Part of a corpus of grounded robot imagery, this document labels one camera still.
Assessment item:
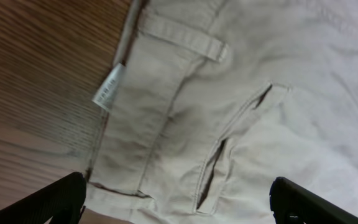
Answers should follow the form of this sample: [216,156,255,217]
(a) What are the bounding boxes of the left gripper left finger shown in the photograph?
[0,172,86,224]

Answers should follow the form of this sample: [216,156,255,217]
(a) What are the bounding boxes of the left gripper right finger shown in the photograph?
[269,177,358,224]

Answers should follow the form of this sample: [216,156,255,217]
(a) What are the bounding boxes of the beige shorts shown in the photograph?
[86,0,358,223]

